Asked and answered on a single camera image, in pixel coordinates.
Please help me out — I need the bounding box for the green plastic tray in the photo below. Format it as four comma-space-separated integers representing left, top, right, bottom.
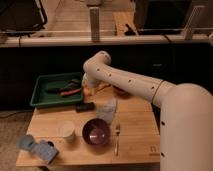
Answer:
30, 72, 84, 108

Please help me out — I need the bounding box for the purple bowl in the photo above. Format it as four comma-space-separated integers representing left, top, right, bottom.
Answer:
82, 118, 110, 146

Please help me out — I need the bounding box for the small yellow apple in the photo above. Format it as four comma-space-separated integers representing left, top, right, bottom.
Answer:
83, 88, 91, 96

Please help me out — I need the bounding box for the dark tool in tray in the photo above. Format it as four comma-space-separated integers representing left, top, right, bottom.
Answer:
45, 79, 80, 94

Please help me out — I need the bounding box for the yellow banana toy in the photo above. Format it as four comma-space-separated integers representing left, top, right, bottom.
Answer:
98, 83, 110, 91

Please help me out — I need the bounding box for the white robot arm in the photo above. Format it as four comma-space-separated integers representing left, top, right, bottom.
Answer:
83, 51, 213, 171

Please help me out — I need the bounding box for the white horizontal rail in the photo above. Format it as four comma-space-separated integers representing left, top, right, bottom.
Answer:
0, 34, 213, 48

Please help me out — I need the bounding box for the white plastic cup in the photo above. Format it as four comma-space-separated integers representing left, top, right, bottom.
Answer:
58, 121, 75, 142

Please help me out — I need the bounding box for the small blue cup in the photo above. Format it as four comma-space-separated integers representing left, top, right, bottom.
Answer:
18, 135, 36, 151

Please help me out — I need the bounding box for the dark red bowl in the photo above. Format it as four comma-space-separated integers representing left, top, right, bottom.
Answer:
113, 86, 128, 95

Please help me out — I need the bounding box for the red tool in tray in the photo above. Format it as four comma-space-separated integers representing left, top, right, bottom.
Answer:
60, 88, 81, 97

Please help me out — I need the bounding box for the grey blue cloth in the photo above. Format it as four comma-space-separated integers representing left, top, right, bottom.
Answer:
96, 98, 117, 124

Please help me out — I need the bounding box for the silver fork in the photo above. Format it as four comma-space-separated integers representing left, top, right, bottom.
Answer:
114, 123, 120, 156

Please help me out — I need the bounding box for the black rectangular block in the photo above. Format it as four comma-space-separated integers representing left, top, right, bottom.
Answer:
75, 102, 95, 112

